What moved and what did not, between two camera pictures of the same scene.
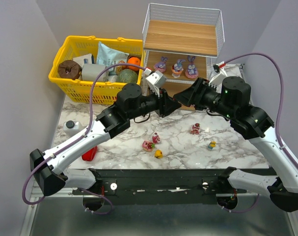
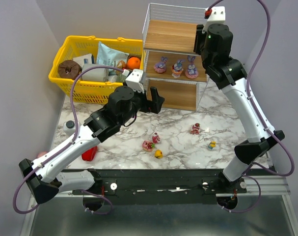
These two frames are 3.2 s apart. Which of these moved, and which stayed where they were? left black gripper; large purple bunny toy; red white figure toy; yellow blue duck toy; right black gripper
Moved: right black gripper; left black gripper
Stayed: yellow blue duck toy; large purple bunny toy; red white figure toy
